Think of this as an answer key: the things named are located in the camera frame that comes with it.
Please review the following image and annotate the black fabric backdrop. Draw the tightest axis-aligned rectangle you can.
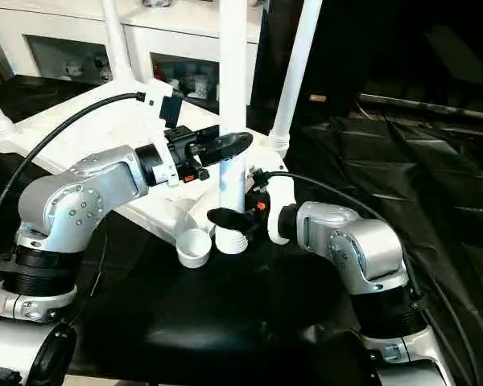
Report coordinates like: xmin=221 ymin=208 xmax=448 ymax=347
xmin=249 ymin=0 xmax=483 ymax=117

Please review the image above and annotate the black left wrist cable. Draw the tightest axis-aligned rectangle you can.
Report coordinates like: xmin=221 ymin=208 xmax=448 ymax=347
xmin=0 ymin=91 xmax=147 ymax=322

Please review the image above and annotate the black mat cloth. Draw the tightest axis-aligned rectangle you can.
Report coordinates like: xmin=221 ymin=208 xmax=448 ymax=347
xmin=0 ymin=74 xmax=483 ymax=386

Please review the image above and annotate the grey metal rail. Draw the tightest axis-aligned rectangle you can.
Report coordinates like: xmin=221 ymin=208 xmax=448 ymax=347
xmin=357 ymin=92 xmax=483 ymax=122

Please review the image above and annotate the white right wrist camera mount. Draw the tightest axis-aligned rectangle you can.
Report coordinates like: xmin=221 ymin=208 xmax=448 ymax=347
xmin=240 ymin=162 xmax=298 ymax=246

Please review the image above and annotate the white glass door cabinet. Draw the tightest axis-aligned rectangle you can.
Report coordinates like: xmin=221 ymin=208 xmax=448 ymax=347
xmin=0 ymin=0 xmax=267 ymax=114

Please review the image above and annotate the white plastic table top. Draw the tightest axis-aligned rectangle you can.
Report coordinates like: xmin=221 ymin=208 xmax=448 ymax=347
xmin=0 ymin=77 xmax=291 ymax=270

